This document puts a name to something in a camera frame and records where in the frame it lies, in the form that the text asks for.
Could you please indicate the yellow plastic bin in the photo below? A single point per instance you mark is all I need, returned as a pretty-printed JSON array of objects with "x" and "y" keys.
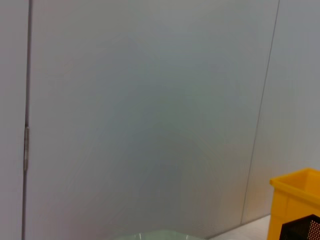
[{"x": 295, "y": 200}]

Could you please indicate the black mesh pen holder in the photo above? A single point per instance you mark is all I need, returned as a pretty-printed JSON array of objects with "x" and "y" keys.
[{"x": 295, "y": 230}]

